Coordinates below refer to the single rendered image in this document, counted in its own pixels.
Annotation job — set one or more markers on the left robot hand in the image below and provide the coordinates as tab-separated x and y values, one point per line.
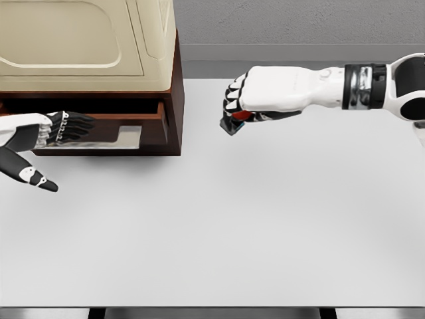
23	128

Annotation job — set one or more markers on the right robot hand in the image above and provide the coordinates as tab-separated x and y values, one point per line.
275	86

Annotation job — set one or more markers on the black and red switch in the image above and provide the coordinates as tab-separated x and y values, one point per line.
233	126

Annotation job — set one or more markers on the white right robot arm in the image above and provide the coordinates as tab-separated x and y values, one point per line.
365	86

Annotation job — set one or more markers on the cream and brown cabinet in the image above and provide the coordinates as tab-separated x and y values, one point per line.
83	40

